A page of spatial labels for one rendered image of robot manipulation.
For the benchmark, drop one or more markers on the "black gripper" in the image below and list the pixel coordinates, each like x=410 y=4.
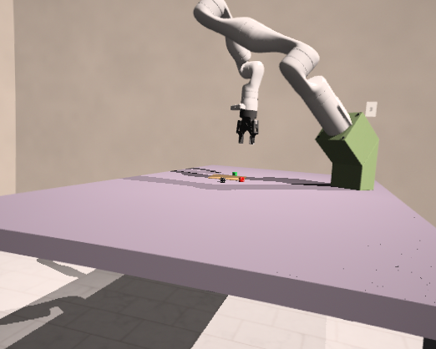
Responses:
x=247 y=124

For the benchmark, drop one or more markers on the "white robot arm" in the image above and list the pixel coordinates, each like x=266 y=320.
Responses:
x=300 y=60

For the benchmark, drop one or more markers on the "brown flat mat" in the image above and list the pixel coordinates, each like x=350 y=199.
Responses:
x=228 y=177

